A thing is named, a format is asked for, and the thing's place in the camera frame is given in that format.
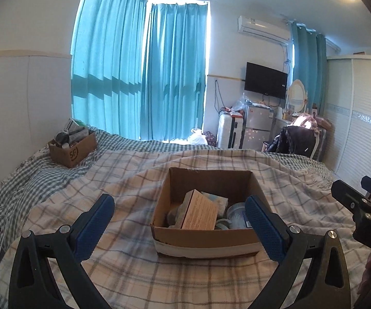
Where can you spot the checkered grey bedsheet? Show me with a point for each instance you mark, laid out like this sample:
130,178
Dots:
42,195

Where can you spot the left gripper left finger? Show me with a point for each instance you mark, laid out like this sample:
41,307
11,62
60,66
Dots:
32,283

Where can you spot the black wall television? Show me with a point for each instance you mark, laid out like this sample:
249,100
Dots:
266,81

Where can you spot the white plastic bag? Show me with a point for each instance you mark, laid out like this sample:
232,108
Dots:
197,137

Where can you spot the person's right hand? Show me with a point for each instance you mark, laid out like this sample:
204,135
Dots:
365,280

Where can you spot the white air conditioner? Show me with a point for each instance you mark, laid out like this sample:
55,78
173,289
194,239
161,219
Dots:
264,30

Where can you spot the chair with dark clothes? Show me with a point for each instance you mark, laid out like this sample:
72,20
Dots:
305,136

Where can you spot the silver mini fridge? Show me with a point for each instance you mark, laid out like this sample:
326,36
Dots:
257,126

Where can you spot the plaid beige blanket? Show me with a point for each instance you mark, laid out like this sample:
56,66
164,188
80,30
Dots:
177,234

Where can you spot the large open cardboard box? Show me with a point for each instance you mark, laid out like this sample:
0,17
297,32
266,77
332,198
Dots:
235,185

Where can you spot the small cardboard box SF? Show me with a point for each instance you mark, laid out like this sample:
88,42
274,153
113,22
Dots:
72,144

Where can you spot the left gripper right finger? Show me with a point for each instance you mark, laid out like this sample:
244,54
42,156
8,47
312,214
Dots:
326,284

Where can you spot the white oval mirror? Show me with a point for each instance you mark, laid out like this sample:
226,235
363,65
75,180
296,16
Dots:
297,97

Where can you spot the white suitcase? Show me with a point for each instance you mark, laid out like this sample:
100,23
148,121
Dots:
230,130

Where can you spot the teal side curtain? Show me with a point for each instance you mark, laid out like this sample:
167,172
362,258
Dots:
310,63

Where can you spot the tan medicine box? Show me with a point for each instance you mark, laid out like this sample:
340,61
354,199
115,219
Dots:
201,213

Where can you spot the blue window curtain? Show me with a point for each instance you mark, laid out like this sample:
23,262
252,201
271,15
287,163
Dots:
139,68

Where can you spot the white louvered wardrobe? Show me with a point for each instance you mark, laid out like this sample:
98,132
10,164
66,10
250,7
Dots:
347,106

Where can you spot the clear jar blue label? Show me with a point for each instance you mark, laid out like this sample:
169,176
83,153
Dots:
237,217

